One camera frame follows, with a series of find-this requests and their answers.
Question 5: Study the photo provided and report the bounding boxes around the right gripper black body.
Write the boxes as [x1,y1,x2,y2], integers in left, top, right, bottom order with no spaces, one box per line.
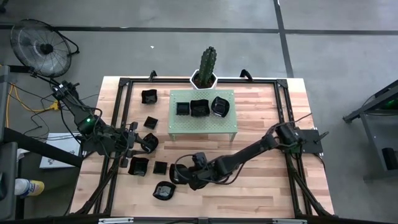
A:
[189,151,224,190]

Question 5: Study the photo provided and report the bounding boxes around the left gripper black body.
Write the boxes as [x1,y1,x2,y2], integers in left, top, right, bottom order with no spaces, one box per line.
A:
[111,129,137,156]

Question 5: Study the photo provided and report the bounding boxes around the black leaf shaped plate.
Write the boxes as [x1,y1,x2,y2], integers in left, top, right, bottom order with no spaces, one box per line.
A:
[141,133,159,154]
[210,96,231,118]
[169,163,190,185]
[152,180,177,201]

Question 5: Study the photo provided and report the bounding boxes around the black wavy square plate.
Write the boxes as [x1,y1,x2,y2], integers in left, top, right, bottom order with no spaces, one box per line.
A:
[190,98,211,118]
[141,89,159,105]
[127,156,150,177]

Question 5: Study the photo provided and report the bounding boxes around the small black square plate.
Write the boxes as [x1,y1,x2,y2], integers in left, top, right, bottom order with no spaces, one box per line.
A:
[175,101,191,116]
[152,161,168,175]
[143,116,159,130]

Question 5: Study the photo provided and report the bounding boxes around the green perforated metal stand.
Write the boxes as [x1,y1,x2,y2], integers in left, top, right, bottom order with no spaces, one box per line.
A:
[167,89,239,142]

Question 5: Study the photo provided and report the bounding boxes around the white printed box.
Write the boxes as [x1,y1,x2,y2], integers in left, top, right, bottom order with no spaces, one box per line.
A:
[39,133,82,169]

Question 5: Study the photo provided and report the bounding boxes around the white hexagonal plant pot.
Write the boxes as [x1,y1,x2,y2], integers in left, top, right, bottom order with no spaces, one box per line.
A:
[190,68,218,91]

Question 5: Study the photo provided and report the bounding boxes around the green cactus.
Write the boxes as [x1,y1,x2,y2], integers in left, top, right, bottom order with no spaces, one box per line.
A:
[198,45,218,87]

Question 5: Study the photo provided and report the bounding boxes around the white and yellow bottle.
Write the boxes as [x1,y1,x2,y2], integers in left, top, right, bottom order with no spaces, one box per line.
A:
[14,177,45,197]

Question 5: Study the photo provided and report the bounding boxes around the black floor fan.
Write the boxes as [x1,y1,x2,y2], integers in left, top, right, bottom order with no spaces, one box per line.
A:
[9,18,80,91]

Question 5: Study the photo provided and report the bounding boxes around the black side bench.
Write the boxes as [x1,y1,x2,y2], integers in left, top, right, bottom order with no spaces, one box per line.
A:
[0,64,84,222]

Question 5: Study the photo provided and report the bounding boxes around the grey metal cart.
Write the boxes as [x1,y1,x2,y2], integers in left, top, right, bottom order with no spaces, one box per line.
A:
[342,79,398,182]

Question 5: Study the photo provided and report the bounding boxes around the small black box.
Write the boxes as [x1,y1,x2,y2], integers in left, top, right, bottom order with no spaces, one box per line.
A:
[381,147,398,171]

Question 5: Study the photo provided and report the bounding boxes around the black metal table frame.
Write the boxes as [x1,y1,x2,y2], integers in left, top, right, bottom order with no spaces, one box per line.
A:
[70,74,335,224]

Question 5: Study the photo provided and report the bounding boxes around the silver aluminium bracket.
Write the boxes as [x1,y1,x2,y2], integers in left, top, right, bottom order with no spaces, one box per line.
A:
[272,218,308,224]
[98,217,134,224]

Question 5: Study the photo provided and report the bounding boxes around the yellow cable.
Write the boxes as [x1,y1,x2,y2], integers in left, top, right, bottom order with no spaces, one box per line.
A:
[5,83,62,128]

